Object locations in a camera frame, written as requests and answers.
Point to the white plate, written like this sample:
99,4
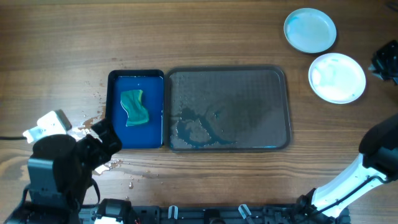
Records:
310,30
337,78

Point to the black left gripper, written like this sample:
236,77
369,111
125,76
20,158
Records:
102,154

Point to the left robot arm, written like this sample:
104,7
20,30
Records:
60,170

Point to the dark brown serving tray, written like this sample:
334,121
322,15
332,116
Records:
242,108

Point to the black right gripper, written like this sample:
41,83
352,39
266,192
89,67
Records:
380,66

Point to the black tray with blue water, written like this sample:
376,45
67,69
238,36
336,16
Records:
148,135

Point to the green yellow sponge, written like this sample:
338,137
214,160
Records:
131,102

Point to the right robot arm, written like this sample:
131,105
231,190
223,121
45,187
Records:
375,165

